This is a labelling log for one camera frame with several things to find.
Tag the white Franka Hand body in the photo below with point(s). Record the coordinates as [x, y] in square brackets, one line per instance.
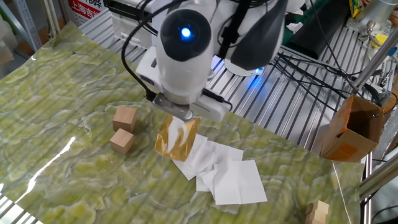
[211, 110]

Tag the gold tissue pack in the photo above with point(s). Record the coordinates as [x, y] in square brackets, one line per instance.
[182, 149]

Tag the white Franka Panda arm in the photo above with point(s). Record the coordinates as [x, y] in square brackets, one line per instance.
[186, 71]

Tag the folded white napkin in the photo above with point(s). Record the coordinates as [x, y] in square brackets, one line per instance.
[196, 161]

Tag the large flat white napkin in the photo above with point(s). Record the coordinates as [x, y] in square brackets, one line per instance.
[239, 183]

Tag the wooden cube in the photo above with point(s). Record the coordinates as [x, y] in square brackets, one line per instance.
[122, 141]
[124, 118]

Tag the white plastic control box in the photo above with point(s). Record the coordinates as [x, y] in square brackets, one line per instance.
[130, 31]

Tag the white crumpled paper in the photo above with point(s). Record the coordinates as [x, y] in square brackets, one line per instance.
[294, 27]

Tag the black device bar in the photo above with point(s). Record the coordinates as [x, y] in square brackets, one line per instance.
[124, 9]

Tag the black rolled mat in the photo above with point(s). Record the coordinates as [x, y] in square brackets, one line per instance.
[320, 31]

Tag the green marble pattern mat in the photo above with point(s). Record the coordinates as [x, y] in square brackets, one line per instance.
[77, 93]

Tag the brown cardboard box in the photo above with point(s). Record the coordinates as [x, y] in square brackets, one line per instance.
[345, 146]

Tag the small wooden block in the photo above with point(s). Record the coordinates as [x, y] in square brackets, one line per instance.
[314, 214]
[314, 222]
[323, 207]

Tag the red white printed sign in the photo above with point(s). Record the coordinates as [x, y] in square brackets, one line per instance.
[84, 9]

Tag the slanted aluminium pole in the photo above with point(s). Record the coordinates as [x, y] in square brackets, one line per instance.
[373, 62]

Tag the yellow green snack bag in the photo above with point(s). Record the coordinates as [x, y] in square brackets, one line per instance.
[356, 6]

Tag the aluminium profile pole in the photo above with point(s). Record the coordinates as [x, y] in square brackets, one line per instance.
[379, 179]

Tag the yellow cap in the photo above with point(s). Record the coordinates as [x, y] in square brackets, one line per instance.
[380, 40]

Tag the grey perforated steel upright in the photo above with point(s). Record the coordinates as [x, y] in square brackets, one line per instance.
[26, 21]

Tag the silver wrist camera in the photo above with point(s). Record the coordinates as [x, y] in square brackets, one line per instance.
[174, 109]

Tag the aluminium frame post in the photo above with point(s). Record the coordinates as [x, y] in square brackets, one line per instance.
[51, 15]

